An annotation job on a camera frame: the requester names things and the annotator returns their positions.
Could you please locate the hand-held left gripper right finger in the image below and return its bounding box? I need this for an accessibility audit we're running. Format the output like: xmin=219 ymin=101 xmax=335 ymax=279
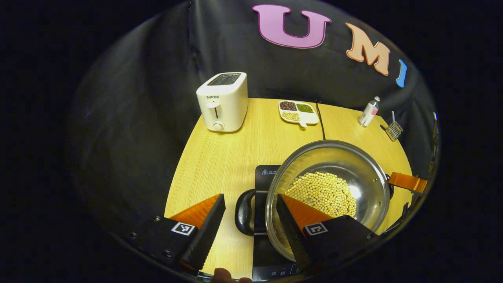
xmin=276 ymin=193 xmax=378 ymax=272

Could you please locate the pile of soybeans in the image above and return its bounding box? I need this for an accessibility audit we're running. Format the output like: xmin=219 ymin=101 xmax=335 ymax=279
xmin=284 ymin=171 xmax=357 ymax=219

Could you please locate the black induction cooktop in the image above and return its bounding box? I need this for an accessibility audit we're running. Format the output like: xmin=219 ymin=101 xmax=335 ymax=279
xmin=251 ymin=165 xmax=308 ymax=281

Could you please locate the white divided dish of beans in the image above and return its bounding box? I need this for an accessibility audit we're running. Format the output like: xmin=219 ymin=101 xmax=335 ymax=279
xmin=278 ymin=100 xmax=319 ymax=128

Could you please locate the white toaster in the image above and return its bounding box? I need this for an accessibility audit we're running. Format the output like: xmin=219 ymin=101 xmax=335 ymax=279
xmin=196 ymin=72 xmax=249 ymax=132

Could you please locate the black power cable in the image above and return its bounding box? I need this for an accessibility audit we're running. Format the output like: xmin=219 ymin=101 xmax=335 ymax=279
xmin=314 ymin=101 xmax=327 ymax=141

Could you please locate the stainless steel pot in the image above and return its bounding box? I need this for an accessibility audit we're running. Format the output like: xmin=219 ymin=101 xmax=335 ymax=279
xmin=235 ymin=140 xmax=393 ymax=263

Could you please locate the small clear bottle pink label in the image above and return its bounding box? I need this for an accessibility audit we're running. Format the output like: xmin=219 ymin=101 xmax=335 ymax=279
xmin=358 ymin=96 xmax=381 ymax=127

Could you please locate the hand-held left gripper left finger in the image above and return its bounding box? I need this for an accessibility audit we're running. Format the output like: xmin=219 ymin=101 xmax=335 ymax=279
xmin=132 ymin=193 xmax=226 ymax=274

